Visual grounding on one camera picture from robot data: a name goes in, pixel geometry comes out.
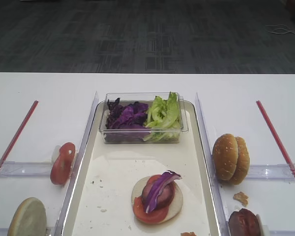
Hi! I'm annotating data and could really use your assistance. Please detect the white pusher block patties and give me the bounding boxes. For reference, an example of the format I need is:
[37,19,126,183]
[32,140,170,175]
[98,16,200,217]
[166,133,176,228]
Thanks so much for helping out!
[256,214,270,236]

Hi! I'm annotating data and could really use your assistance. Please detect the right lower clear track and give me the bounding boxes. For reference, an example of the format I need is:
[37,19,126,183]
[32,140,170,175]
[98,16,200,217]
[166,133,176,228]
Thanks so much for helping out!
[269,230,295,236]

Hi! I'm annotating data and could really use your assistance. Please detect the right upper clear track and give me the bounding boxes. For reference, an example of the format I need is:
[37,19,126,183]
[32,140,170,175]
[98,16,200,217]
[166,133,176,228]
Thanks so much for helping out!
[245,164,295,181]

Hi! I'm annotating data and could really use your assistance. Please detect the right red strip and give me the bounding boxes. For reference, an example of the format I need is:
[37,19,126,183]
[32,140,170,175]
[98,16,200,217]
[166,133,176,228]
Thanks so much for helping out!
[256,100,295,178]

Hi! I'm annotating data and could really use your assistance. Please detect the sesame bun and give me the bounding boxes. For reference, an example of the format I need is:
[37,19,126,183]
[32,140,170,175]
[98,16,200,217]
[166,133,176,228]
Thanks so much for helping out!
[229,137,250,185]
[212,134,238,180]

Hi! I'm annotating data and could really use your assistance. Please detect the meat patty on tray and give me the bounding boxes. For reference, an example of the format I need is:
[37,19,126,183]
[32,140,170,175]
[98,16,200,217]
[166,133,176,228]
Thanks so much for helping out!
[141,182,175,210]

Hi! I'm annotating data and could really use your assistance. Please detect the bottom bun slice on tray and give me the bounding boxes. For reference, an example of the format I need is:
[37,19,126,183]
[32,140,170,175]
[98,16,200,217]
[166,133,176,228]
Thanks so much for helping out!
[131,175,183,225]

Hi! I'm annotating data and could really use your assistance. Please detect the bread crumb on tray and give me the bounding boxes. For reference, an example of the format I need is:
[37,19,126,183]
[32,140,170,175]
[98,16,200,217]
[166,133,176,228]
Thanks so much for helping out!
[180,232,196,236]

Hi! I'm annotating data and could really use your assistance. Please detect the green lettuce leaves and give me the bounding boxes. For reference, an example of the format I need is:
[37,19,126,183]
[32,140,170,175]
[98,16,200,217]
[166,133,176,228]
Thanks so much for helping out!
[144,92,181,143]

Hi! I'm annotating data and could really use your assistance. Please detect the standing tomato slices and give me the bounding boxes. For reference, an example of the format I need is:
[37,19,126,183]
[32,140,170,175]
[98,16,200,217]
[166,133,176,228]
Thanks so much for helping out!
[50,142,76,185]

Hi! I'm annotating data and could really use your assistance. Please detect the left upper clear track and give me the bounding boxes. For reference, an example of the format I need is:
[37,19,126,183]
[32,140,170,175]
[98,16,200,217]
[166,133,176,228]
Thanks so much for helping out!
[0,161,53,177]

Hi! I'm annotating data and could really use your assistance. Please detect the white metal tray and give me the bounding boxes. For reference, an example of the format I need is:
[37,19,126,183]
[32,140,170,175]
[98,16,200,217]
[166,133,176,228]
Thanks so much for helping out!
[63,102,219,236]

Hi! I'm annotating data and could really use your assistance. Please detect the red strip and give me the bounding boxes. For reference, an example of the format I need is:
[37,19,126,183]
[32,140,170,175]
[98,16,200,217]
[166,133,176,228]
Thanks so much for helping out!
[0,100,39,169]
[256,100,295,178]

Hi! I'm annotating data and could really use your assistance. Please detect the purple cabbage leaves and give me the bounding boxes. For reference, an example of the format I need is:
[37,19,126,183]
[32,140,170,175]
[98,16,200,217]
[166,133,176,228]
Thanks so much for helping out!
[106,98,148,129]

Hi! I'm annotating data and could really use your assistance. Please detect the purple cabbage leaf piece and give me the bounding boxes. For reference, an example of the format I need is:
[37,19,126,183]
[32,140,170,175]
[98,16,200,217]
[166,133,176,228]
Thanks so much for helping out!
[144,170,182,213]

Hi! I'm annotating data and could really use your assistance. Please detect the standing pale bun slice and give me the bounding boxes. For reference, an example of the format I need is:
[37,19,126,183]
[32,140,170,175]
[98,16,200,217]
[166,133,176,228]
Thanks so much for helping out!
[7,197,47,236]

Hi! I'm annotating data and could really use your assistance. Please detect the white pusher block tomato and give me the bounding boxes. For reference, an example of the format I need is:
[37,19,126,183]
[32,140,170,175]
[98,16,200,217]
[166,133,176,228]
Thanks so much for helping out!
[51,145,61,164]

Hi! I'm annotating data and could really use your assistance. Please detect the rear sesame bun top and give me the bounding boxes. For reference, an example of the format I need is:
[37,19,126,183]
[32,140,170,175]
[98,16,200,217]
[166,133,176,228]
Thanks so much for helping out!
[229,137,250,185]

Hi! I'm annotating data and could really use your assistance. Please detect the left red strip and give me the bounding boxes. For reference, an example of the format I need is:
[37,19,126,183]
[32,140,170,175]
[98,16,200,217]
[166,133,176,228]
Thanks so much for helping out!
[0,100,39,169]

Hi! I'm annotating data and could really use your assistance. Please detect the clear plastic salad container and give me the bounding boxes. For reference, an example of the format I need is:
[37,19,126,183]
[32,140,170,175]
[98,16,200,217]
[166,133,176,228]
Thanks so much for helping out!
[99,92,188,144]

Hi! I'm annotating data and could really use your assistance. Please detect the white cable on floor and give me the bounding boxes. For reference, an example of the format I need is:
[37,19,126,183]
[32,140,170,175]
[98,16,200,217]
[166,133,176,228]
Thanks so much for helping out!
[265,24,295,39]

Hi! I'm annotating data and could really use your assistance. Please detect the bread crumb on table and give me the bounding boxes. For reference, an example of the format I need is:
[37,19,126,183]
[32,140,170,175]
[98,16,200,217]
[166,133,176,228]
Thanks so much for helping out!
[233,191,249,207]

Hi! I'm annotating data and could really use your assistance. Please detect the tomato slices on tray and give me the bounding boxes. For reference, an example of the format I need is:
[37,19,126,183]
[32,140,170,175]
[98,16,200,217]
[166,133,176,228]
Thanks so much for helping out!
[131,175,176,224]

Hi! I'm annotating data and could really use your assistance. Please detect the left long clear rail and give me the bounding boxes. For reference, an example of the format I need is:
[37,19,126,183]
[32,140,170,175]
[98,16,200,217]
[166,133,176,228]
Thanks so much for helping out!
[50,93,99,236]

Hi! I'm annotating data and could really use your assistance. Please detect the clear track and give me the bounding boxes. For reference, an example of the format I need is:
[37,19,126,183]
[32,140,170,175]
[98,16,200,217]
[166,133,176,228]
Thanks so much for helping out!
[0,161,53,177]
[269,230,295,236]
[245,164,295,181]

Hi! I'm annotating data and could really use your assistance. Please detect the front sesame bun top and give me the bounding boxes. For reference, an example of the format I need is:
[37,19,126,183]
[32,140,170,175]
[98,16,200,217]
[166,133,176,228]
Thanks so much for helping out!
[212,134,238,180]

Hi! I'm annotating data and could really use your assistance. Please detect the standing meat patties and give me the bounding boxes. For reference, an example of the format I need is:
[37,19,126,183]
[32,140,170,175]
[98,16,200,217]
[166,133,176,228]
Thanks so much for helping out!
[228,208,261,236]

